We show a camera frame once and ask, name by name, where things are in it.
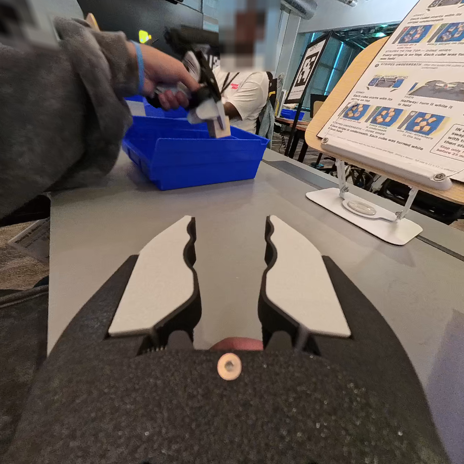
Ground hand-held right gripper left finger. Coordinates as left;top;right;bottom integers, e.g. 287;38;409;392
108;215;202;350

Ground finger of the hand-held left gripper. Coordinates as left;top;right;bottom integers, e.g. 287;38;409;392
214;100;228;132
187;97;218;125

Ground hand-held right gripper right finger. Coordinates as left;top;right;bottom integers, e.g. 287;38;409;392
258;215;352;351

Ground wooden cube with blue stripe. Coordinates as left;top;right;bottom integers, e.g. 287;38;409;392
207;117;232;139

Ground person's left forearm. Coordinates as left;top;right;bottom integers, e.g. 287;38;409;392
0;16;145;218

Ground person's left hand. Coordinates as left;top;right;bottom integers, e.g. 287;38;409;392
141;43;201;111

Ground person's right hand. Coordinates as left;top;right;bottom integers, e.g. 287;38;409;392
210;337;264;351

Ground grey denim jacket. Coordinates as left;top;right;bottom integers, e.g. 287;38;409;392
259;98;276;149

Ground blue wristband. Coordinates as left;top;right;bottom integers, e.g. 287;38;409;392
130;41;145;96

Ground black framed marker sign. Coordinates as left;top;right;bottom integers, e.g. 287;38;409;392
284;32;332;156

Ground large black screen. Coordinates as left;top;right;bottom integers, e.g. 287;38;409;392
76;0;203;48

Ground wood and white document stand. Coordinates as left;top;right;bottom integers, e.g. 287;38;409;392
304;0;464;246

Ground printed paper sheet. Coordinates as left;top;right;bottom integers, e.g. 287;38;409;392
7;217;51;263

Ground person's legs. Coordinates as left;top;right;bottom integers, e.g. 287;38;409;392
0;277;49;446

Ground printed instruction sheet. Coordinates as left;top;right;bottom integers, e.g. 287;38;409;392
317;0;464;182

